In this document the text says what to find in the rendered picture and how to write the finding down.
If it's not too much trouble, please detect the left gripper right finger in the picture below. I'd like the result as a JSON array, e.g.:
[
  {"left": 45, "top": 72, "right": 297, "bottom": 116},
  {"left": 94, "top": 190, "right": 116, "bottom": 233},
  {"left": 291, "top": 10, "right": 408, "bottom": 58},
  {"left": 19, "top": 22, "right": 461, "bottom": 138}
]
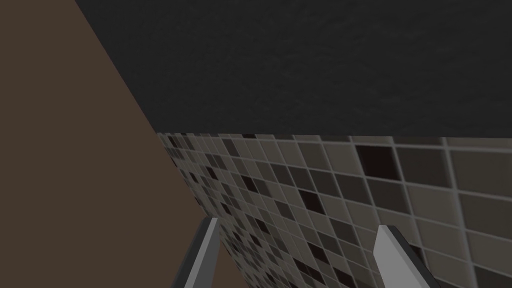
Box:
[{"left": 372, "top": 224, "right": 442, "bottom": 288}]

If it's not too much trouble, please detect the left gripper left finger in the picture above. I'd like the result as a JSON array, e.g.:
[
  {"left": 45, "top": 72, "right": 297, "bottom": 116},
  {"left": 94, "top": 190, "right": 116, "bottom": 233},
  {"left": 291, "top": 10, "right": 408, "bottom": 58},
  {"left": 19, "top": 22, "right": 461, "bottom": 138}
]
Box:
[{"left": 170, "top": 216, "right": 222, "bottom": 288}]

